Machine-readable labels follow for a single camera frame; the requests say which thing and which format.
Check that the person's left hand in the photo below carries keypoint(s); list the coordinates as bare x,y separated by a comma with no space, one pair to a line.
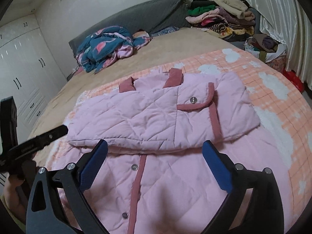
11,195

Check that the pink quilted jacket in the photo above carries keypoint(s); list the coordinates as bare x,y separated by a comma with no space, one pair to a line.
151,119

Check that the bag of clothes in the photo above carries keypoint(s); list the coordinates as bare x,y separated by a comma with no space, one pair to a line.
265,43

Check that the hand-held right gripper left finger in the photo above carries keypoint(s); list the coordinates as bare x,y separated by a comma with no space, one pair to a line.
95,163

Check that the grey headboard cushion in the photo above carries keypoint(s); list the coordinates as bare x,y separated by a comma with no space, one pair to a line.
146,14

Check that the orange checked bear blanket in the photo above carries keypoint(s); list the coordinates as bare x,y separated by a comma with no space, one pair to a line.
273,102

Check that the bed with beige sheet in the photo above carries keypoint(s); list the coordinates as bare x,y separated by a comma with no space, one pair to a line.
170,46

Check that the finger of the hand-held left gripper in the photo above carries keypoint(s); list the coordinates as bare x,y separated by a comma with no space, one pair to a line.
41,141

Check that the blue patterned pillow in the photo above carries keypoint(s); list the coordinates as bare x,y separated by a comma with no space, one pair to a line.
165,31

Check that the white wardrobe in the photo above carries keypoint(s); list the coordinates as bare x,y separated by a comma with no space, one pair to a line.
24,65

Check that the blue flamingo print quilt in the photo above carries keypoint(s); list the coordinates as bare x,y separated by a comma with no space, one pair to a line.
104,43

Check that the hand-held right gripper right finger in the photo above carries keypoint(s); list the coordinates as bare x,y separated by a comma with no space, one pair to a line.
217,165

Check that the white satin curtain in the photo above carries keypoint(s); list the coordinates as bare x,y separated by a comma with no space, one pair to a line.
292,29

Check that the red bag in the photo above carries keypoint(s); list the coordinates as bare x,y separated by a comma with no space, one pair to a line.
293,80

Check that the pile of folded clothes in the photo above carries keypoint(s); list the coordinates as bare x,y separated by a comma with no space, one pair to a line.
219,17

